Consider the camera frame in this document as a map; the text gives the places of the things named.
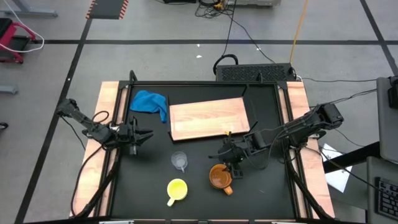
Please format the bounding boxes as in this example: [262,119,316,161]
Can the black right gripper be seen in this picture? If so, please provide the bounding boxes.
[216,134,247,180]

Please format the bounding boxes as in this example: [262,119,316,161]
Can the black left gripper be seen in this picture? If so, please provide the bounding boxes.
[118,116,154,156]

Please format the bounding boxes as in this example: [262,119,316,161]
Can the orange-brown ceramic mug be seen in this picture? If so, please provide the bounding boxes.
[208,163,234,196]

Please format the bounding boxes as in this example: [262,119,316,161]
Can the pale yellow mug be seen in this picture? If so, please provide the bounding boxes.
[166,178,189,207]

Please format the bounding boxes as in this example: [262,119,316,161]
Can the blue cloth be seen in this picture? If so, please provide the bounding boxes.
[129,90,169,124]

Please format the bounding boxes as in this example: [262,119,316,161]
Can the clear glass cup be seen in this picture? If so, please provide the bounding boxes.
[170,151,188,174]

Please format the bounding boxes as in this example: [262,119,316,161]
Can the black computer case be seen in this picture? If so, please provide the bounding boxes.
[215,63,297,83]

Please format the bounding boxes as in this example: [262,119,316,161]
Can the white paper sheet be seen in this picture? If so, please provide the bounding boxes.
[320,142,353,194]

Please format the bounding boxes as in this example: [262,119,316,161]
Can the black hazard-striped mat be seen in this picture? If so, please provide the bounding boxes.
[85,0,129,21]

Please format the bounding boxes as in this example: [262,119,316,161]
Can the grey desk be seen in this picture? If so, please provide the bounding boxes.
[366,76,398,224]

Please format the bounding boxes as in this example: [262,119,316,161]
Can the black keyboard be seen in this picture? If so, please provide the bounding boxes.
[375,177,398,222]

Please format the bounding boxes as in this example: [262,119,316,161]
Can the red cart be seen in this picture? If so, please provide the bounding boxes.
[0,17,41,65]

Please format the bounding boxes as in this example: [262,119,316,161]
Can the grey metal stand leg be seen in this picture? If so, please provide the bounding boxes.
[0,0,59,18]

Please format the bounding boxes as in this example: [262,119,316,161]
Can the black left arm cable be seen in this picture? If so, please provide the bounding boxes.
[70,110,121,218]

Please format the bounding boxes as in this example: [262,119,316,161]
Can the black table frame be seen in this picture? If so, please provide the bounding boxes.
[70,70,336,224]

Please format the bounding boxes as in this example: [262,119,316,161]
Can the white cable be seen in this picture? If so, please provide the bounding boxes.
[0,0,45,54]

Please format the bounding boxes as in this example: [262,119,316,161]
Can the long black floor cable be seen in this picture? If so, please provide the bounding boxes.
[212,0,277,75]

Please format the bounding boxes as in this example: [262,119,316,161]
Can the tangled black floor cables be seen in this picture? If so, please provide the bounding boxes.
[194,0,238,19]

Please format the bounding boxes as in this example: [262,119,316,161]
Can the yellow hanging cable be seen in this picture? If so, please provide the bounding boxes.
[289,0,310,65]

